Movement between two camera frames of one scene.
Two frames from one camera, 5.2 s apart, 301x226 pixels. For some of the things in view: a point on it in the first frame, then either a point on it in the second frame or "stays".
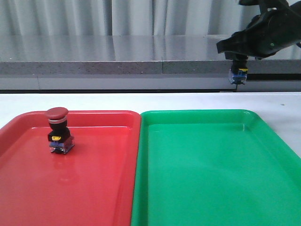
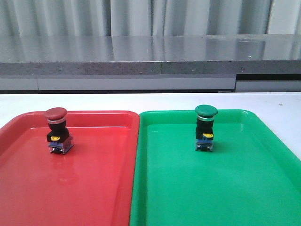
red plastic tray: x=92 y=184 stays
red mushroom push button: x=59 y=135 stays
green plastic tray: x=213 y=167 stays
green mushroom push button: x=238 y=74 → x=204 y=132
